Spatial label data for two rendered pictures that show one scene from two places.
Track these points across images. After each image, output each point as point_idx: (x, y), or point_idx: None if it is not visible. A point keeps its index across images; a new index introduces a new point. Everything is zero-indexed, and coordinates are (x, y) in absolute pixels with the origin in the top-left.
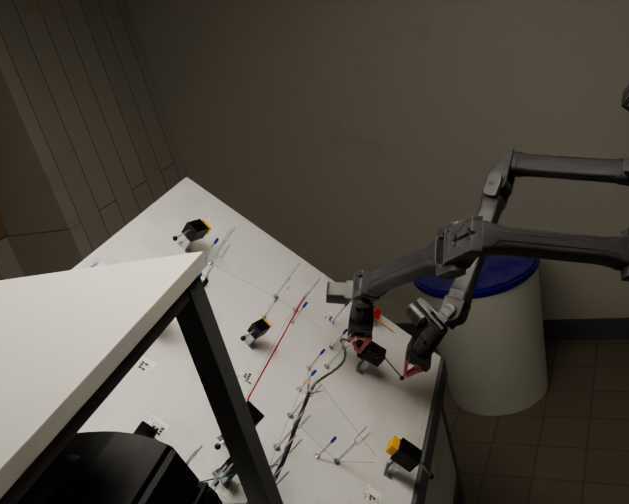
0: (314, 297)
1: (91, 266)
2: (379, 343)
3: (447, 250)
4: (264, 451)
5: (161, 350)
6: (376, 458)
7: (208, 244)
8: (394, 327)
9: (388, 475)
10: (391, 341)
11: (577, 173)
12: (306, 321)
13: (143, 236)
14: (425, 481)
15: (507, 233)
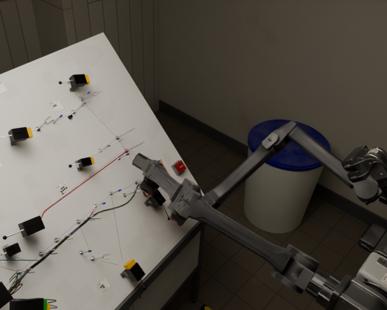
0: (146, 144)
1: None
2: None
3: (176, 199)
4: (46, 240)
5: (11, 157)
6: (121, 262)
7: (90, 88)
8: (191, 179)
9: (122, 275)
10: None
11: (323, 163)
12: (129, 160)
13: (44, 71)
14: (148, 283)
15: (210, 214)
